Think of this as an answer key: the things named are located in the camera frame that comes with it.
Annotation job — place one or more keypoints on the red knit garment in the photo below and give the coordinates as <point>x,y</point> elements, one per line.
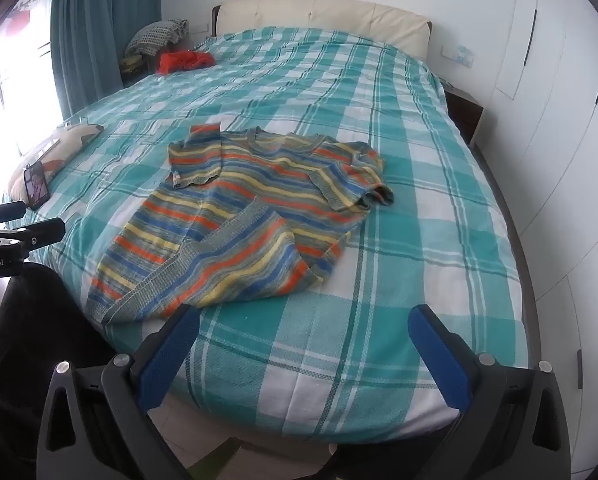
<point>184,60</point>

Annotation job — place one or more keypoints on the wall socket panel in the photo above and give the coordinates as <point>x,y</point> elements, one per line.
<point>457,54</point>

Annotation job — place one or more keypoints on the striped knit sweater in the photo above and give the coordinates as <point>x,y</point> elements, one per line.
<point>239,220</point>

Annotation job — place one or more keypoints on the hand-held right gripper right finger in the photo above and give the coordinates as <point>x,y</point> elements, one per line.
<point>441,355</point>

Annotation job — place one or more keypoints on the teal curtain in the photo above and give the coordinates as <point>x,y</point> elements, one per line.
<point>99,30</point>

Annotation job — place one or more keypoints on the dark wooden nightstand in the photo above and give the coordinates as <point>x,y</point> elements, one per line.
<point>464,110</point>

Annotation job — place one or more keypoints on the bed with teal plaid cover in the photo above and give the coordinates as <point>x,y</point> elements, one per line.
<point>299,240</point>

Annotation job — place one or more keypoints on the cream padded headboard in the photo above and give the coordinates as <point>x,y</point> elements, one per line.
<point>319,19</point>

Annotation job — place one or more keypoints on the white wardrobe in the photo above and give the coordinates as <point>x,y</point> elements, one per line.
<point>559,160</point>

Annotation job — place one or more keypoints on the person's dark trousers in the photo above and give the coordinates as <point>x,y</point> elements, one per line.
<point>34,350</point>

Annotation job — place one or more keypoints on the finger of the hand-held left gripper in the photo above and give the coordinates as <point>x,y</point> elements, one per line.
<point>1,211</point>
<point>41,232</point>

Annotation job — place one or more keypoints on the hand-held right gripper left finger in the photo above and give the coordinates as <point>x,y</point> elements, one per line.
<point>166,355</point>

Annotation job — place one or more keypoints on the dark bedside table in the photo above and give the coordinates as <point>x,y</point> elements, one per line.
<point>131,67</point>

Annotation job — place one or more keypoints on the printed pillow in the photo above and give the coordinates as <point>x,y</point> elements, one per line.
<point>54,152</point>

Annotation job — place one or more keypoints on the smartphone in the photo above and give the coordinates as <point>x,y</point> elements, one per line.
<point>35,185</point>

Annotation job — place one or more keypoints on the grey checked folded cloth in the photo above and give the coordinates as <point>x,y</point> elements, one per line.
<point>154,37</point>

